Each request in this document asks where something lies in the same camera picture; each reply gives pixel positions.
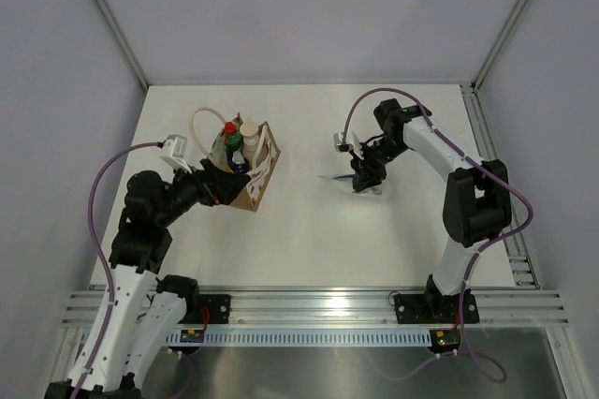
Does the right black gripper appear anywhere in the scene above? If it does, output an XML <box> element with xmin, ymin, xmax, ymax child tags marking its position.
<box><xmin>349</xmin><ymin>137</ymin><xmax>409</xmax><ymax>192</ymax></box>

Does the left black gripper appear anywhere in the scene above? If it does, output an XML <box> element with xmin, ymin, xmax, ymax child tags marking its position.
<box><xmin>156</xmin><ymin>158</ymin><xmax>250</xmax><ymax>229</ymax></box>

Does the silver toothpaste tube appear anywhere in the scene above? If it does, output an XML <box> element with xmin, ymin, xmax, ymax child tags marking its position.
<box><xmin>319</xmin><ymin>174</ymin><xmax>384</xmax><ymax>197</ymax></box>

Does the orange blue spray bottle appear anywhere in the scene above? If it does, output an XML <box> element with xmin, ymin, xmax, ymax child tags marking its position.
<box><xmin>228</xmin><ymin>151</ymin><xmax>250</xmax><ymax>174</ymax></box>

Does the green dish soap bottle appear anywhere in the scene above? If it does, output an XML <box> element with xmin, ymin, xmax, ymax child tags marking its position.
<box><xmin>224</xmin><ymin>121</ymin><xmax>243</xmax><ymax>156</ymax></box>

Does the beige pump lotion bottle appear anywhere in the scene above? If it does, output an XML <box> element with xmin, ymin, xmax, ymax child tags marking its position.
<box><xmin>240</xmin><ymin>119</ymin><xmax>268</xmax><ymax>170</ymax></box>

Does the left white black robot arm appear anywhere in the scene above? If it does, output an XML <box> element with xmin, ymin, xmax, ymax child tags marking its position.
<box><xmin>45</xmin><ymin>159</ymin><xmax>250</xmax><ymax>398</ymax></box>

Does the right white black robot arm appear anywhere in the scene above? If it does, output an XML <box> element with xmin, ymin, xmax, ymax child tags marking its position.
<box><xmin>350</xmin><ymin>99</ymin><xmax>512</xmax><ymax>324</ymax></box>

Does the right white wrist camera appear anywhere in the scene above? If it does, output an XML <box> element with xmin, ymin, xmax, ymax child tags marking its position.
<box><xmin>333</xmin><ymin>131</ymin><xmax>363</xmax><ymax>158</ymax></box>

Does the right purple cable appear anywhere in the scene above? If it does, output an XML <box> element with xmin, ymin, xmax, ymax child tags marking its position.
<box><xmin>343</xmin><ymin>87</ymin><xmax>535</xmax><ymax>384</ymax></box>

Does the purple cable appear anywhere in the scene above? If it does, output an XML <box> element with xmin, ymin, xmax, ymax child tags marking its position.
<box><xmin>343</xmin><ymin>87</ymin><xmax>535</xmax><ymax>384</ymax></box>
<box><xmin>69</xmin><ymin>140</ymin><xmax>196</xmax><ymax>399</ymax></box>

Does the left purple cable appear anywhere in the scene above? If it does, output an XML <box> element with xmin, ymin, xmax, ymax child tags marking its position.
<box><xmin>69</xmin><ymin>140</ymin><xmax>196</xmax><ymax>399</ymax></box>

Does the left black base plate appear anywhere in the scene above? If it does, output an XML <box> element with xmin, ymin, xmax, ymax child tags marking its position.
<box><xmin>181</xmin><ymin>293</ymin><xmax>231</xmax><ymax>325</ymax></box>

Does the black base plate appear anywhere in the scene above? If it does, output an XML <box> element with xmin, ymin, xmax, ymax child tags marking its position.
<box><xmin>181</xmin><ymin>293</ymin><xmax>231</xmax><ymax>325</ymax></box>
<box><xmin>393</xmin><ymin>290</ymin><xmax>480</xmax><ymax>325</ymax></box>

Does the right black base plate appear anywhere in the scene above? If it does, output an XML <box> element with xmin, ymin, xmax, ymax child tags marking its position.
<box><xmin>393</xmin><ymin>290</ymin><xmax>480</xmax><ymax>325</ymax></box>

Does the white slotted cable duct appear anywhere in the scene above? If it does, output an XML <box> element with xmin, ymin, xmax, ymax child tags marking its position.
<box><xmin>166</xmin><ymin>329</ymin><xmax>432</xmax><ymax>347</ymax></box>

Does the right side aluminium rail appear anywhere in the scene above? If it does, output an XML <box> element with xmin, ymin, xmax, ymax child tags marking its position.
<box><xmin>460</xmin><ymin>83</ymin><xmax>539</xmax><ymax>289</ymax></box>

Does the aluminium mounting rail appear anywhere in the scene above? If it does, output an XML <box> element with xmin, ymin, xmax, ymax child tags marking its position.
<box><xmin>60</xmin><ymin>288</ymin><xmax>570</xmax><ymax>328</ymax></box>

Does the left aluminium frame post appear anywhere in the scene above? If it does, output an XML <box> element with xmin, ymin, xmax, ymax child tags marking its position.
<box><xmin>91</xmin><ymin>0</ymin><xmax>151</xmax><ymax>94</ymax></box>

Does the aluminium frame post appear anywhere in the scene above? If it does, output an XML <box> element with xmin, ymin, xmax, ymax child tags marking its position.
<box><xmin>471</xmin><ymin>0</ymin><xmax>533</xmax><ymax>94</ymax></box>
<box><xmin>91</xmin><ymin>0</ymin><xmax>151</xmax><ymax>94</ymax></box>

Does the right aluminium frame post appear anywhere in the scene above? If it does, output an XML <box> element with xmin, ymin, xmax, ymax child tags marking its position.
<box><xmin>471</xmin><ymin>0</ymin><xmax>533</xmax><ymax>94</ymax></box>

